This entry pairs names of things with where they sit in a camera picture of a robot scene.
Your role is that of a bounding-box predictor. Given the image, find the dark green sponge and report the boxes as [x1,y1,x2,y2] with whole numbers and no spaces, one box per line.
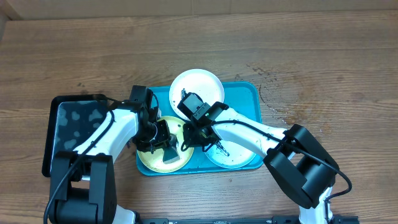
[162,146,180,164]

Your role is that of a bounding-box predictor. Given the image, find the yellow-green plate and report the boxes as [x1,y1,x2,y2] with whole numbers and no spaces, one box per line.
[137,116,193,175]

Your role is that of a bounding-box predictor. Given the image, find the white plate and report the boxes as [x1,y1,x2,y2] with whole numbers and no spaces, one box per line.
[169,69,224,121]

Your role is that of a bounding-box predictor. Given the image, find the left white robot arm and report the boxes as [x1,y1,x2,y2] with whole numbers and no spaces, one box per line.
[43,85,180,224]

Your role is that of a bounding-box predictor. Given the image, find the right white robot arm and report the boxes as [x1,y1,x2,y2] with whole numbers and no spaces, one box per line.
[177,91,358,223]

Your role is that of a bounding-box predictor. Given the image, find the blue plastic tray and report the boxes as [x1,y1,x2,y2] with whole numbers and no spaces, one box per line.
[136,82,262,176]

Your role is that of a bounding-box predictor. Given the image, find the black water tray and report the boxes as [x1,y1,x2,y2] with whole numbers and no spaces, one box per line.
[42,95,108,177]

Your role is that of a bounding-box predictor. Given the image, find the light blue plate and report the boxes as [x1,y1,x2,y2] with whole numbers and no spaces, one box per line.
[205,140,256,169]

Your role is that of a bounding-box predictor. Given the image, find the brown cardboard backdrop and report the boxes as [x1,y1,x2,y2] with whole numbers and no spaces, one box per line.
[1,0,397,20]

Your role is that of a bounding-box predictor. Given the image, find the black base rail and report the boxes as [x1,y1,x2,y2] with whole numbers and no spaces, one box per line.
[133,215,360,224]

